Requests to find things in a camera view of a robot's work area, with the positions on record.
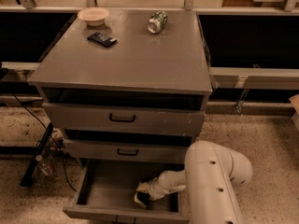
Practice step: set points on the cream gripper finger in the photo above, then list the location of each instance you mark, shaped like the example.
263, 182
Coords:
143, 187
136, 200

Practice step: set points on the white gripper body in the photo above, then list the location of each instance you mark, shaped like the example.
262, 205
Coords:
153, 189

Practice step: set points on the green and yellow sponge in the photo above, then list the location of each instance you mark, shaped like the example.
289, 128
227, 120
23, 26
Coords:
144, 199

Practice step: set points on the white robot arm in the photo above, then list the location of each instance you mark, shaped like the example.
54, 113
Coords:
209, 176

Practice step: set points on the grey open bottom drawer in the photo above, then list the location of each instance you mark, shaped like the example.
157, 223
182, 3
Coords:
106, 192

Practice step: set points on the grey middle drawer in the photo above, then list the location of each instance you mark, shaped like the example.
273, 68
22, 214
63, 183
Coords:
83, 149

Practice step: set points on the grey top drawer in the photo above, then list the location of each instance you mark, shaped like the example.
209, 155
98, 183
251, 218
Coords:
125, 119

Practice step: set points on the grey drawer cabinet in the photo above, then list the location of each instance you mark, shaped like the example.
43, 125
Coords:
141, 70

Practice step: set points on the small plastic bottle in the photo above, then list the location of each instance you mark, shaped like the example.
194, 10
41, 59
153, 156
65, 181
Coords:
44, 165

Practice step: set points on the black stand leg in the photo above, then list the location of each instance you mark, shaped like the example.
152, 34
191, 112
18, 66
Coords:
27, 179

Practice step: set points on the green soda can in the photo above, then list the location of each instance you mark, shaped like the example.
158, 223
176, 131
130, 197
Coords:
157, 22

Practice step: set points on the beige bowl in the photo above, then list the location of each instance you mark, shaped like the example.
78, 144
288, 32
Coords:
93, 16

